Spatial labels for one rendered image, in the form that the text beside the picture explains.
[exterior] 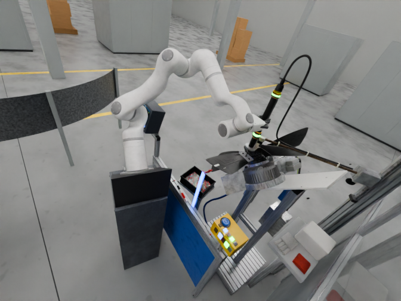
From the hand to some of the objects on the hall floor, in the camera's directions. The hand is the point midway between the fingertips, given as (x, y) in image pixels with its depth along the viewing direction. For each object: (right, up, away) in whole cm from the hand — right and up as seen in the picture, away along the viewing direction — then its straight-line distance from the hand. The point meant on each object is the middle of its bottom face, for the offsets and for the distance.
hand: (264, 119), depth 102 cm
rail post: (-40, -139, +54) cm, 154 cm away
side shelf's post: (+10, -141, +68) cm, 157 cm away
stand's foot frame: (-8, -119, +88) cm, 148 cm away
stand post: (-13, -113, +94) cm, 148 cm away
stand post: (0, -127, +81) cm, 151 cm away
